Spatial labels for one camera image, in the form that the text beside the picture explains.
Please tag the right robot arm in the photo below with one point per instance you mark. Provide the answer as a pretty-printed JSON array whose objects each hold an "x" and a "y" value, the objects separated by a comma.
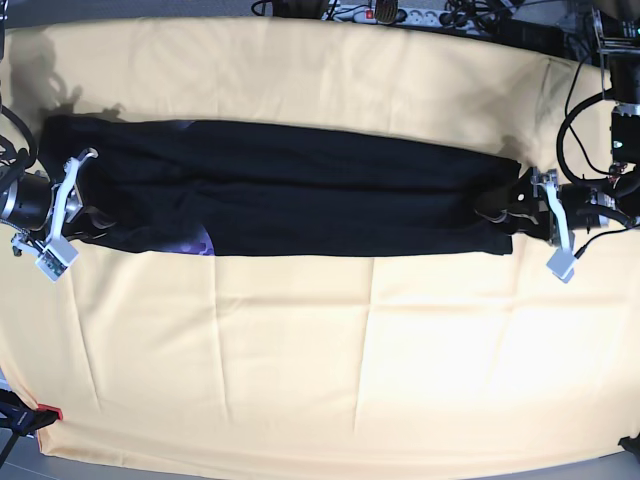
[{"x": 12, "y": 150}]

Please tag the black corner clamp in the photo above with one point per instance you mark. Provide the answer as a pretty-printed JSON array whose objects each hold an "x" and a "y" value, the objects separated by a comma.
[{"x": 631, "y": 445}]

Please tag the white power strip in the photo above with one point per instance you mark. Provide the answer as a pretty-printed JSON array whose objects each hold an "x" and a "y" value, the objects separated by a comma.
[{"x": 452, "y": 19}]

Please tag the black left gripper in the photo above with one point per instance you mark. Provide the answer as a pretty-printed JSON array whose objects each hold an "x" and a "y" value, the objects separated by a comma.
[{"x": 530, "y": 213}]

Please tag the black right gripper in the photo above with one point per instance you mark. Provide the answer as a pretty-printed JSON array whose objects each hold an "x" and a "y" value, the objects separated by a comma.
[{"x": 28, "y": 204}]

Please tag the black T-shirt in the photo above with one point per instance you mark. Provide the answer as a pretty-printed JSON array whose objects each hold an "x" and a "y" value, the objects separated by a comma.
[{"x": 249, "y": 189}]

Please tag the black power adapter box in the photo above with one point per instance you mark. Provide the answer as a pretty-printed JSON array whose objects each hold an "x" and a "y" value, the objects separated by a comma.
[{"x": 544, "y": 39}]

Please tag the yellow table cloth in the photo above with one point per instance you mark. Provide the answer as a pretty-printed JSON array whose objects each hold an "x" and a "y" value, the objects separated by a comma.
[{"x": 439, "y": 367}]

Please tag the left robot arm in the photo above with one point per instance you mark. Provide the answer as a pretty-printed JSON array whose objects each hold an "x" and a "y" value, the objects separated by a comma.
[{"x": 616, "y": 31}]

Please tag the blue red table clamp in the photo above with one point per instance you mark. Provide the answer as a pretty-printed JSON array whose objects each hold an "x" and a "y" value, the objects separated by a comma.
[{"x": 22, "y": 420}]

